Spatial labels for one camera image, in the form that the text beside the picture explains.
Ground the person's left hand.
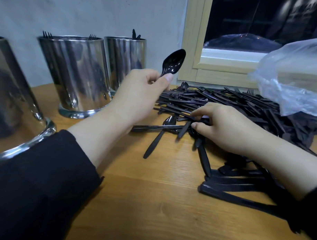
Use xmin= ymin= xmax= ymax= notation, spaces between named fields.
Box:
xmin=108 ymin=68 xmax=174 ymax=127

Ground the person's right hand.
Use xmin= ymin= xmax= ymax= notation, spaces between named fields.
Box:
xmin=188 ymin=101 xmax=269 ymax=159

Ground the pile of black plastic cutlery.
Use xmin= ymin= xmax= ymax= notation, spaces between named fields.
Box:
xmin=130 ymin=80 xmax=317 ymax=166

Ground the bundle of black cutlery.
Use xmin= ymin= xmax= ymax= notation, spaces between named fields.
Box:
xmin=197 ymin=182 xmax=289 ymax=219
xmin=160 ymin=48 xmax=187 ymax=79

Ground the person's left forearm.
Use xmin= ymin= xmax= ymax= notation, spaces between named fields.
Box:
xmin=0 ymin=105 xmax=128 ymax=240

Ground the person's right forearm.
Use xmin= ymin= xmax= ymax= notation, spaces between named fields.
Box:
xmin=248 ymin=135 xmax=317 ymax=240

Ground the clear plastic bag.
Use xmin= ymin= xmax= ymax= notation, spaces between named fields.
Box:
xmin=248 ymin=35 xmax=317 ymax=119

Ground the dark parked car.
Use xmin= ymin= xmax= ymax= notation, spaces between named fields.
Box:
xmin=205 ymin=32 xmax=284 ymax=54

